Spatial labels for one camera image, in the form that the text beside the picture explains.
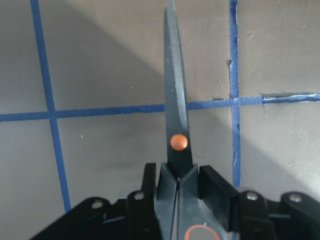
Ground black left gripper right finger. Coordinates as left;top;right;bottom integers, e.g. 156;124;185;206
199;165;320;240

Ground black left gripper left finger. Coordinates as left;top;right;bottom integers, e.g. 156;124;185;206
33;163;160;240

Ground orange grey handled scissors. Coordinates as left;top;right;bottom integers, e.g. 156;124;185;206
155;0;227;240

